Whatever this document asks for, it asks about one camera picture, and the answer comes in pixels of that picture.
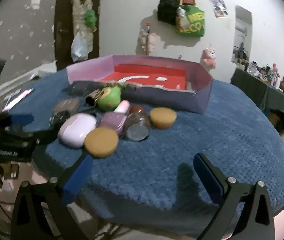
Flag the silver studded tube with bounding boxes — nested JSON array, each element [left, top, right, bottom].
[[86, 90, 105, 107]]

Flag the white plastic bag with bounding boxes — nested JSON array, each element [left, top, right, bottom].
[[71, 32, 89, 63]]

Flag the metal door handle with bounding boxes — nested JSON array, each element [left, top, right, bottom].
[[53, 21, 69, 47]]

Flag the purple cardboard box red lining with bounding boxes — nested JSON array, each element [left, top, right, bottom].
[[66, 54, 213, 114]]

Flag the black glitter nail polish bottle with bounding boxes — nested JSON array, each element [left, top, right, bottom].
[[48, 110, 70, 130]]

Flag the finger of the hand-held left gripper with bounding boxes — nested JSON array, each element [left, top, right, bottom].
[[20, 122, 63, 145], [6, 114, 35, 130]]

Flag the clear hanging organiser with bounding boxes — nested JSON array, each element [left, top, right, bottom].
[[70, 0, 95, 53]]

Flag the grey eyeshadow case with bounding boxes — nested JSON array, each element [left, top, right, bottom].
[[53, 98, 80, 113]]

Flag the wall photos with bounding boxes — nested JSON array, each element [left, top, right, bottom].
[[208, 0, 229, 18]]

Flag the dark green covered dresser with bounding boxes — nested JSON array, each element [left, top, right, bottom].
[[230, 68, 284, 120]]

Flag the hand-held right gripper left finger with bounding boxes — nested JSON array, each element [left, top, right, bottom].
[[10, 152, 94, 240]]

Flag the white paper sheet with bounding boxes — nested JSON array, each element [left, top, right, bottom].
[[2, 88, 34, 112]]

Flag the purple nail polish pink cap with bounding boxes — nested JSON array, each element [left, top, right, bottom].
[[97, 100, 131, 134]]

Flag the green bear toy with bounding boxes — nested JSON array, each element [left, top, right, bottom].
[[98, 85, 122, 112]]

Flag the pink cow plush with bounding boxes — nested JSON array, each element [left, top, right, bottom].
[[200, 44, 218, 69]]

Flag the black bag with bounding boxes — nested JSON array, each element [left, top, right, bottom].
[[157, 0, 181, 25]]

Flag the pink pig plush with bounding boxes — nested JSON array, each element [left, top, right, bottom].
[[138, 29, 157, 53]]

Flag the green plush toy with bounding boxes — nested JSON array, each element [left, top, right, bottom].
[[83, 9, 98, 28]]

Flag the dark brown door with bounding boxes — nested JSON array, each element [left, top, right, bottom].
[[55, 0, 102, 70]]

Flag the lilac oval case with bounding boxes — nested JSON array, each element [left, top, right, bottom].
[[58, 113, 97, 148]]

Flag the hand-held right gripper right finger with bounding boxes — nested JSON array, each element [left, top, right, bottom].
[[193, 152, 276, 240]]

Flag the green tote bag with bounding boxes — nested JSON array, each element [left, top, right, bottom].
[[176, 5, 205, 38]]

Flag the wall mirror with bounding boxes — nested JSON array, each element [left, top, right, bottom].
[[231, 5, 253, 64]]

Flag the clear plastic cup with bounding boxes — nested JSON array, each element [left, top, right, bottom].
[[124, 112, 151, 142]]

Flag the row of cosmetic bottles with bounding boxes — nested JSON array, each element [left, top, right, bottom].
[[237, 57, 284, 98]]

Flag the tan round puff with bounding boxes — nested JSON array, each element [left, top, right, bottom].
[[84, 127, 119, 158], [149, 107, 177, 130]]

